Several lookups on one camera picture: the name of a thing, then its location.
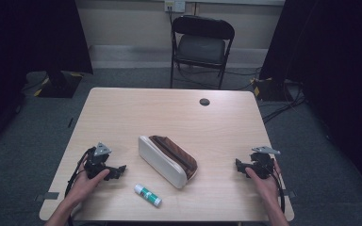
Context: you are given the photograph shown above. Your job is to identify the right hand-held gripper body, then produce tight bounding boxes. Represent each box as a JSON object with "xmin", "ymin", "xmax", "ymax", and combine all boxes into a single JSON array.
[{"xmin": 247, "ymin": 145, "xmax": 282, "ymax": 180}]

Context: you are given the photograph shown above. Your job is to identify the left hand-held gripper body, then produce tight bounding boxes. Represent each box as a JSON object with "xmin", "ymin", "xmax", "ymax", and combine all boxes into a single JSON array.
[{"xmin": 84, "ymin": 142, "xmax": 113, "ymax": 180}]

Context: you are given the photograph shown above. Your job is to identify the person's right hand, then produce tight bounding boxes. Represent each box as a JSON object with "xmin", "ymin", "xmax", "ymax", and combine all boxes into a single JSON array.
[{"xmin": 244, "ymin": 159, "xmax": 283, "ymax": 205}]

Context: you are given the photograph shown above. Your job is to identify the person's left hand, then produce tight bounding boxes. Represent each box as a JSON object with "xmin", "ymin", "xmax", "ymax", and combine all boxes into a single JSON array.
[{"xmin": 63, "ymin": 162, "xmax": 111, "ymax": 209}]

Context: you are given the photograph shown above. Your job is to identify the white and green glue stick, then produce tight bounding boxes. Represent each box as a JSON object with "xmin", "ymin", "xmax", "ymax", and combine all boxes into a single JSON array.
[{"xmin": 134, "ymin": 184, "xmax": 163, "ymax": 208}]

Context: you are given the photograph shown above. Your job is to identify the white and brown pencil case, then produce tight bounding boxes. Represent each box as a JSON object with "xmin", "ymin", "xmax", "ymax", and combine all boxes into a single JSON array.
[{"xmin": 138, "ymin": 135, "xmax": 199, "ymax": 190}]

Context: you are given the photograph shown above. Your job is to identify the black stand base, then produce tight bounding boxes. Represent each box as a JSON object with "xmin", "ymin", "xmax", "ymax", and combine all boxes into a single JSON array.
[
  {"xmin": 33, "ymin": 70, "xmax": 85, "ymax": 99},
  {"xmin": 252, "ymin": 76, "xmax": 296, "ymax": 103}
]

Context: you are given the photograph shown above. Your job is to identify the black curtain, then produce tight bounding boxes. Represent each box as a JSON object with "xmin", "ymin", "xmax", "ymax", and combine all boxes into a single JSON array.
[{"xmin": 258, "ymin": 0, "xmax": 362, "ymax": 202}]

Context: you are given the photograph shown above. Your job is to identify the black folding chair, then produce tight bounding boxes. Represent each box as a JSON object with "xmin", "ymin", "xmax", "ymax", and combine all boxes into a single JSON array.
[{"xmin": 169, "ymin": 14, "xmax": 236, "ymax": 90}]

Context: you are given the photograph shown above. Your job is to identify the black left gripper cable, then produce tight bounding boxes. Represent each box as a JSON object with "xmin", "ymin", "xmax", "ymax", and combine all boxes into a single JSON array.
[{"xmin": 64, "ymin": 147, "xmax": 94, "ymax": 226}]

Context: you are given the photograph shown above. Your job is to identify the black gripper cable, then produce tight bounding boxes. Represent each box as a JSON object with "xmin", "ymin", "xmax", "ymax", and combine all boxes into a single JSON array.
[
  {"xmin": 64, "ymin": 147, "xmax": 94, "ymax": 226},
  {"xmin": 265, "ymin": 158, "xmax": 287, "ymax": 215}
]

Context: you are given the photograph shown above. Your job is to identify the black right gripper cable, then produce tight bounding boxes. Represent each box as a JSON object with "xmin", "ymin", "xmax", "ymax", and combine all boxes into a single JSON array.
[{"xmin": 265, "ymin": 158, "xmax": 287, "ymax": 215}]

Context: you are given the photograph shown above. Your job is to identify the black floor cables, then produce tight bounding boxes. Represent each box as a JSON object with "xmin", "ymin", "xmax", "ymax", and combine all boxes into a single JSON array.
[{"xmin": 173, "ymin": 64, "xmax": 307, "ymax": 124}]

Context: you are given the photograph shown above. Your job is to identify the white wall socket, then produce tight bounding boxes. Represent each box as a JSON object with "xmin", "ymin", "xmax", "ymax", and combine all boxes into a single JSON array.
[{"xmin": 164, "ymin": 0, "xmax": 187, "ymax": 14}]

